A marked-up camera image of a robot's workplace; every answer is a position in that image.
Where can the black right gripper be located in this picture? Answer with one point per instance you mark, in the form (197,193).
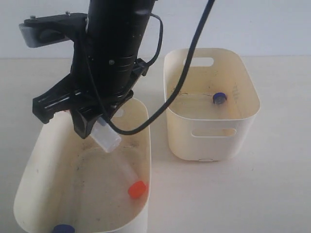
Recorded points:
(100,74)

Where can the orange cap tube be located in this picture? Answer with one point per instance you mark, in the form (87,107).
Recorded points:
(105,136)
(136,187)

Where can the blue cap tube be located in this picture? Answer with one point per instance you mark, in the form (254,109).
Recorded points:
(65,227)
(215,99)

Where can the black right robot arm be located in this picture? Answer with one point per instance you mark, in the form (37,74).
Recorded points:
(105,21)

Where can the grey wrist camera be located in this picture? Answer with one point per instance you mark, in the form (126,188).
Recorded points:
(35,37)

